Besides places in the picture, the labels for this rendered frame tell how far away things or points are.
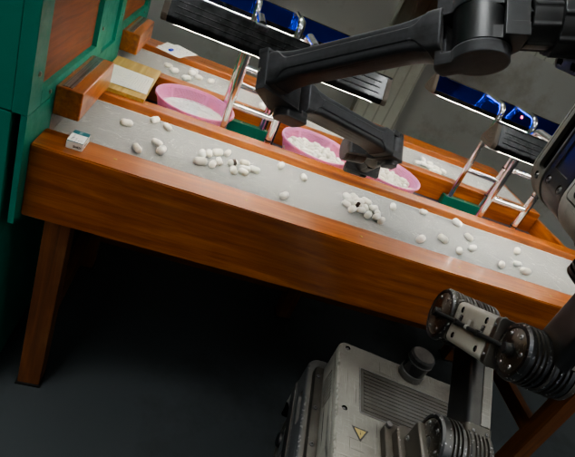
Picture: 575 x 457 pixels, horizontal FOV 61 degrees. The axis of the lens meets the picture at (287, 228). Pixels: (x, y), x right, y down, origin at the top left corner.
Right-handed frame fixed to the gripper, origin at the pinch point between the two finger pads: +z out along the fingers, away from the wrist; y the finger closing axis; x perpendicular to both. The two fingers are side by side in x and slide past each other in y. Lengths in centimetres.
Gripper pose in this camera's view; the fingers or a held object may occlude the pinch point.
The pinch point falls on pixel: (350, 170)
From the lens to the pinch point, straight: 147.7
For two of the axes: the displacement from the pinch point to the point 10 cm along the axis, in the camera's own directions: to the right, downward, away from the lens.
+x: -2.3, 9.6, -1.7
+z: -2.9, 1.0, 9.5
